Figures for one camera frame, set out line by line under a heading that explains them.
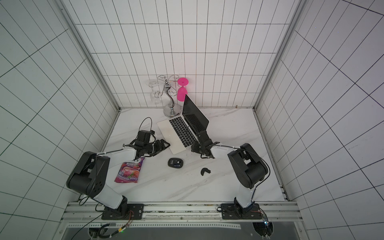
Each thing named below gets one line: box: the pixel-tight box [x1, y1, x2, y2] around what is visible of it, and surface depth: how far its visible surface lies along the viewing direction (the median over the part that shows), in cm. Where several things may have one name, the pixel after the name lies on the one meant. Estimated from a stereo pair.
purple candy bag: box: [114, 157, 146, 183], surface depth 85 cm
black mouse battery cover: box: [200, 167, 211, 176], surface depth 88 cm
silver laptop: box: [157, 94, 210, 155], surface depth 106 cm
